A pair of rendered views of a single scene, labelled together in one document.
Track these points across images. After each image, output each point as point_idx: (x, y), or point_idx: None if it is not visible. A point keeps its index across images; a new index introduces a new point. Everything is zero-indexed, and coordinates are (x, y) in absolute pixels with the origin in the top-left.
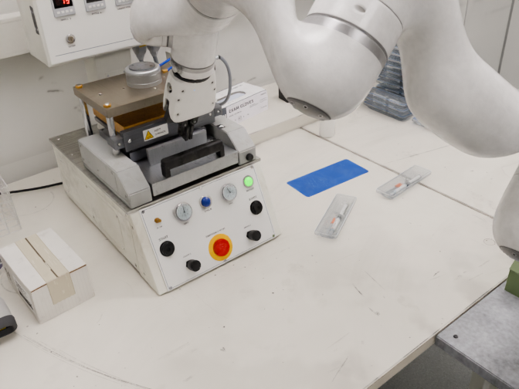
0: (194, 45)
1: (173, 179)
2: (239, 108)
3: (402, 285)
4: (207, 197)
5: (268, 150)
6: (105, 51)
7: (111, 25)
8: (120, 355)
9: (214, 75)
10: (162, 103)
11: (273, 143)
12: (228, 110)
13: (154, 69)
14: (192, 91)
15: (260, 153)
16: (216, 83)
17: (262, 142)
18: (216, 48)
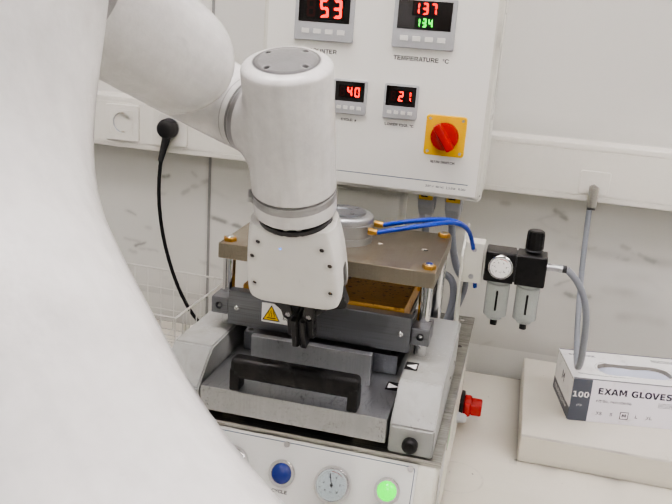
0: (255, 155)
1: (241, 398)
2: (629, 397)
3: None
4: (286, 466)
5: (626, 501)
6: (346, 181)
7: (367, 144)
8: None
9: (325, 237)
10: (351, 284)
11: (653, 498)
12: (598, 389)
13: (346, 220)
14: (276, 249)
15: (602, 497)
16: (653, 345)
17: (637, 483)
18: (311, 180)
